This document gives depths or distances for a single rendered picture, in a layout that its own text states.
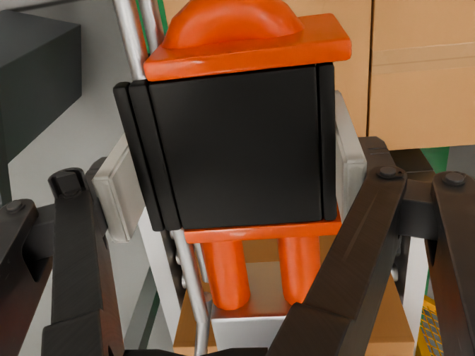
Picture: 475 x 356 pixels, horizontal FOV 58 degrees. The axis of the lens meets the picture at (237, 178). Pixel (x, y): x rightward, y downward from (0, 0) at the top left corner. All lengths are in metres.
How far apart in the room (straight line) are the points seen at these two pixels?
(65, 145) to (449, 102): 1.33
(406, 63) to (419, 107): 0.10
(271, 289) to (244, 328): 0.03
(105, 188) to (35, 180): 1.75
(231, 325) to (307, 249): 0.06
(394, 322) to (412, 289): 0.42
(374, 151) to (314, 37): 0.05
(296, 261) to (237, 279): 0.03
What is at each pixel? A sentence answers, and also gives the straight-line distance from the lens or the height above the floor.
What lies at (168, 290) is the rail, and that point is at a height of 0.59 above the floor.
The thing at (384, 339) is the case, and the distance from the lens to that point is 0.78.
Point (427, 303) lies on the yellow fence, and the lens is 1.97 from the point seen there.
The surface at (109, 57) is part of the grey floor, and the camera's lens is 1.56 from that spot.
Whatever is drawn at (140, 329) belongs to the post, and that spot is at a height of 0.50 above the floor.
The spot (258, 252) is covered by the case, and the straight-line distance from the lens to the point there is 0.93.
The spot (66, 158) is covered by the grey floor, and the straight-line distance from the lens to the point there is 1.79.
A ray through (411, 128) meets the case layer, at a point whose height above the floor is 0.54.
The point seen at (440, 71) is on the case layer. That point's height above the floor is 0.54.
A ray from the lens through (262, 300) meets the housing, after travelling 0.25.
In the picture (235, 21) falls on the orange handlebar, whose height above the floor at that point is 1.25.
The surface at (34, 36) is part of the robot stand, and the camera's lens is 1.40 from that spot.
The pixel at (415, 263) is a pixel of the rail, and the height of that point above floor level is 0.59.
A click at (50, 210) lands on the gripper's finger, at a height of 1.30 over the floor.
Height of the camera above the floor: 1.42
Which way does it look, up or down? 59 degrees down
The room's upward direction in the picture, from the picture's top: 173 degrees counter-clockwise
